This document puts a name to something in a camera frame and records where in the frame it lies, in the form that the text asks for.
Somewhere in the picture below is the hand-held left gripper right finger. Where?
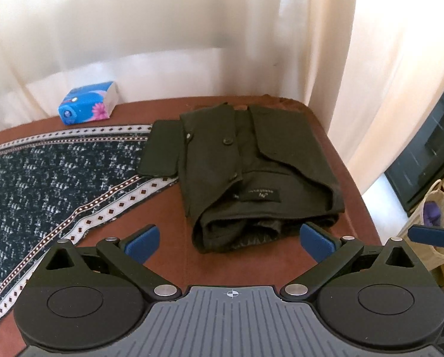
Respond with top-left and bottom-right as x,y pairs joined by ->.
280,222 -> 429,302

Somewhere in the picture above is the black cabinet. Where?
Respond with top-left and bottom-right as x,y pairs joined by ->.
384,82 -> 444,216

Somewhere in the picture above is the beige woven basket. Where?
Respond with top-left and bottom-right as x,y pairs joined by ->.
408,178 -> 444,287

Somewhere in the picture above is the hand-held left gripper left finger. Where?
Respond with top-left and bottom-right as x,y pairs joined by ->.
30,225 -> 181,300

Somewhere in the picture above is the purple cloth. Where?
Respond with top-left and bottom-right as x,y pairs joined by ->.
423,200 -> 443,227

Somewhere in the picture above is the white sheer curtain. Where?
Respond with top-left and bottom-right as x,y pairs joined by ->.
0,0 -> 444,198

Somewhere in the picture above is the navy patterned blanket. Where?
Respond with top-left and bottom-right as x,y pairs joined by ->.
0,124 -> 178,337

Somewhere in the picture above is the blue tissue pack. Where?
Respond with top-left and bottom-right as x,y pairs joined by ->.
57,81 -> 120,126

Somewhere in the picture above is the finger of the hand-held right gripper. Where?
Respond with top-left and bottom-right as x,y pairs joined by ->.
407,224 -> 444,248

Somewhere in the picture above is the dark green jacket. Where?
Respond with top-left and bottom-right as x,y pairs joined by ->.
137,103 -> 346,254

